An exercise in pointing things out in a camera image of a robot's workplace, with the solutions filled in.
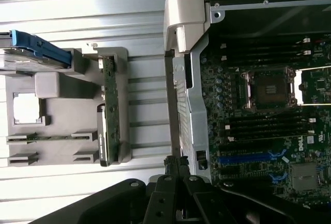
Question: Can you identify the hard disk in blue caddy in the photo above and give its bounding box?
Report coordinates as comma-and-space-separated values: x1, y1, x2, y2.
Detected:
0, 29, 73, 74

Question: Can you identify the CPU socket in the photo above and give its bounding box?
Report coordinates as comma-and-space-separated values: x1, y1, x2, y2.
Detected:
239, 66, 297, 111

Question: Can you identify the silver chipset heatsink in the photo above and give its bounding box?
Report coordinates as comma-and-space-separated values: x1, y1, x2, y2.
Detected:
290, 162, 319, 191

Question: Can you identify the green motherboard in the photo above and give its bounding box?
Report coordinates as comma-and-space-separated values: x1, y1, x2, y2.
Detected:
201, 37, 331, 204

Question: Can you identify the blue expansion slot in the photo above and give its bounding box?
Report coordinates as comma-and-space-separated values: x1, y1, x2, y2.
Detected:
218, 155, 273, 165

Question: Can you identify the open Dell PC case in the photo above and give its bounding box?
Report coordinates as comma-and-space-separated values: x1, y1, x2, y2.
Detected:
164, 0, 331, 209

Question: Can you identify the silver CPU chip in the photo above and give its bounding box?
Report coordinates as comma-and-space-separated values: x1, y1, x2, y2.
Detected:
12, 96, 41, 125

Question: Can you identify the grey plastic parts rack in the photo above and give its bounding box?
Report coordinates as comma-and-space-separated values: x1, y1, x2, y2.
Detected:
5, 47, 133, 168

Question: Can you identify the metal socket cover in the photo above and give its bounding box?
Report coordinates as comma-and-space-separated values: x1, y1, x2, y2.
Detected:
294, 65, 331, 106

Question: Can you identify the green RAM stick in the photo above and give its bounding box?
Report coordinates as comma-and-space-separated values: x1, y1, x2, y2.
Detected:
7, 135, 91, 142

